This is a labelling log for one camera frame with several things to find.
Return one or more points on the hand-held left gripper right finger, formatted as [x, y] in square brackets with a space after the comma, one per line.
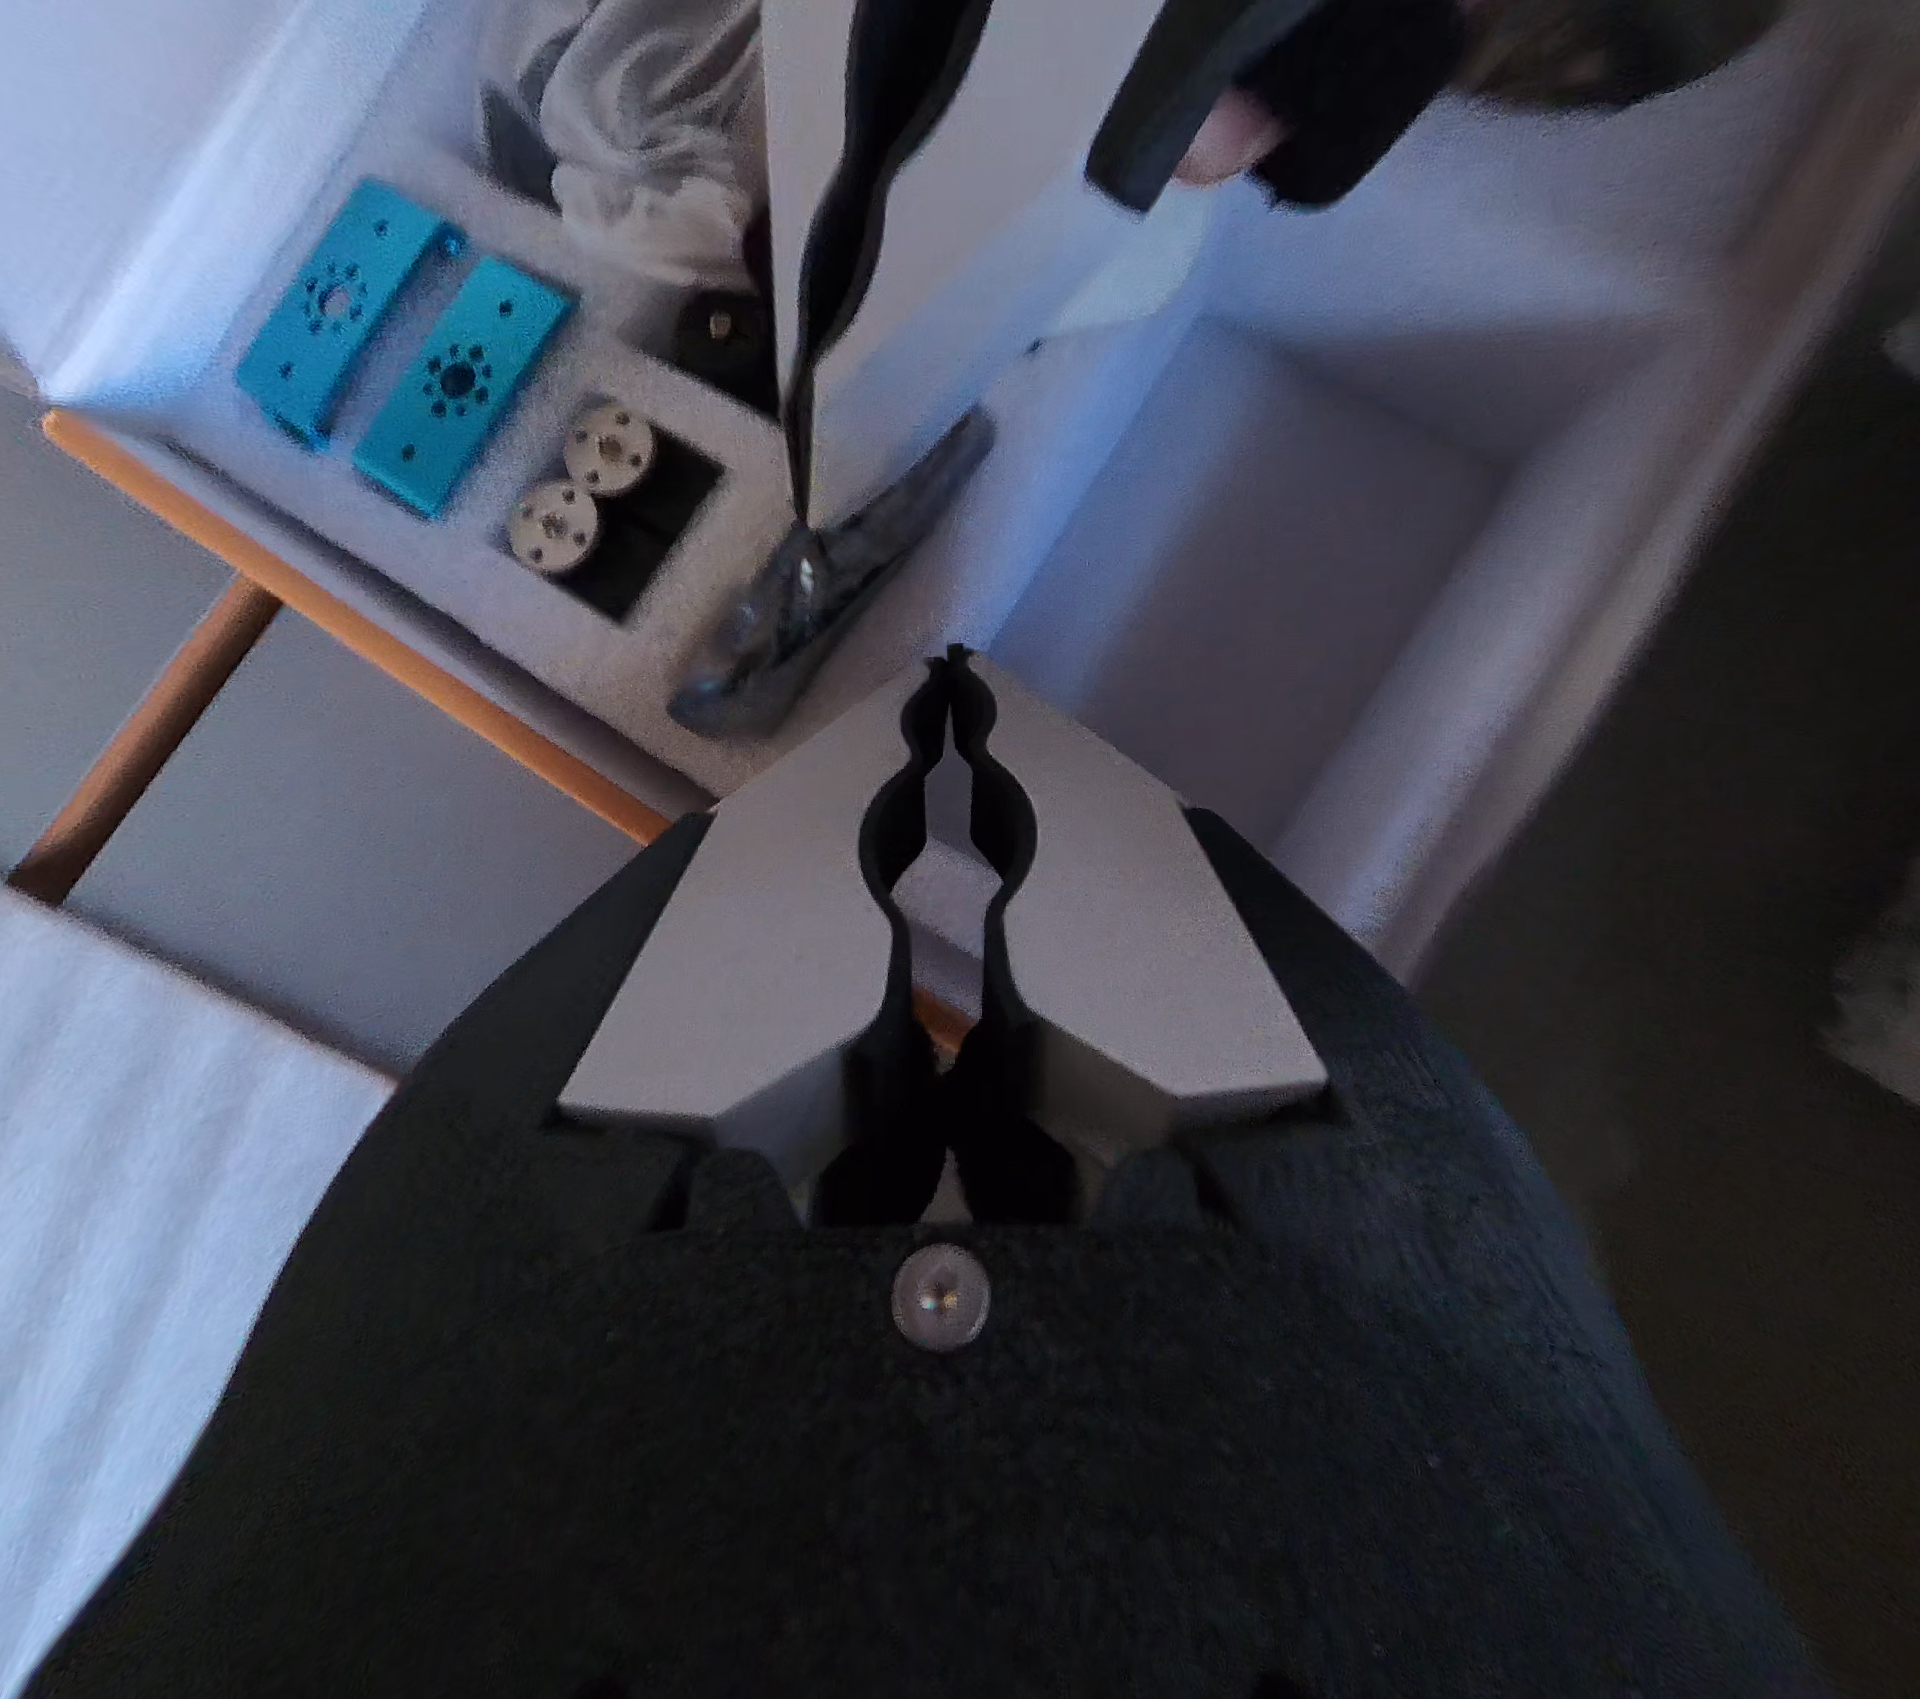
[1155, 980]

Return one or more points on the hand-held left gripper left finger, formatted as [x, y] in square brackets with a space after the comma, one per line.
[735, 980]

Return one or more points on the white foam insert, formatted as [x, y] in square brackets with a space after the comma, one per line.
[1351, 258]

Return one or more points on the silver foil bag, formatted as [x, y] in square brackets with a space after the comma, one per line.
[840, 574]

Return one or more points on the white foam sheet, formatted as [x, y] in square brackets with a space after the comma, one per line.
[151, 1130]

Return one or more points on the white and orange cardboard box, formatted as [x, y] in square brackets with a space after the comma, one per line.
[151, 4]

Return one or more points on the brown desk divider strip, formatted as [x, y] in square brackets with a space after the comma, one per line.
[151, 740]

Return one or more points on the white plastic bag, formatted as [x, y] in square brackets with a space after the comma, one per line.
[645, 78]

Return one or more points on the blue metal bracket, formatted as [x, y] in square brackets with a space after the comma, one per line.
[345, 304]
[458, 386]

